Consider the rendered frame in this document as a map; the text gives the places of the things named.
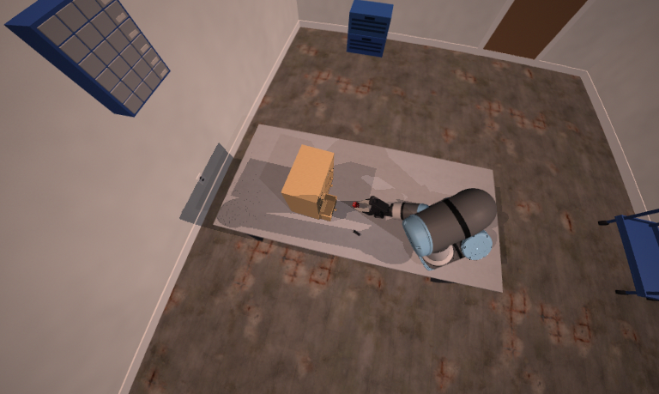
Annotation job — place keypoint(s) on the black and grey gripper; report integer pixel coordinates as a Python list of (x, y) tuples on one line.
[(373, 210)]

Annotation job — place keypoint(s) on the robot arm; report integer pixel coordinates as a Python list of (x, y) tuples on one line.
[(443, 228)]

